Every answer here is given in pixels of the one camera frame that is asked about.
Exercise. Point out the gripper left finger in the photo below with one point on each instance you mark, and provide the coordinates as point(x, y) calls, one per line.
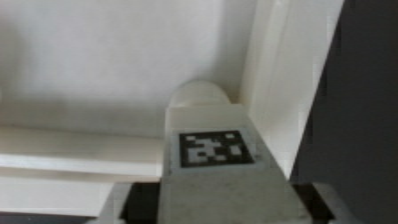
point(140, 206)

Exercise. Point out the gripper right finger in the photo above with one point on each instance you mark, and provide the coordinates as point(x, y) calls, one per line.
point(318, 198)

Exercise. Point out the white table leg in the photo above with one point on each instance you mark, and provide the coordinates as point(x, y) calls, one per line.
point(222, 186)

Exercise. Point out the white square tabletop part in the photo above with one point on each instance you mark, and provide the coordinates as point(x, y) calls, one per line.
point(99, 56)

